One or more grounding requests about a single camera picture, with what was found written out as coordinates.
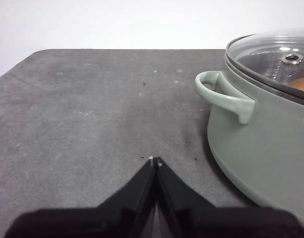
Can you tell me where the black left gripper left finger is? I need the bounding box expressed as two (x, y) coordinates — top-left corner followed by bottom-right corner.
(3, 156), (157, 238)

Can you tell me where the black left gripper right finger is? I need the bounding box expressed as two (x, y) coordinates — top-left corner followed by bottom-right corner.
(155, 156), (304, 238)

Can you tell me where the pale green electric cooking pot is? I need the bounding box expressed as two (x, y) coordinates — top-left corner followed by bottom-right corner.
(195, 27), (304, 207)

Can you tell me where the glass lid with green knob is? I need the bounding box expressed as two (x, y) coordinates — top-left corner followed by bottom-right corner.
(225, 27), (304, 101)

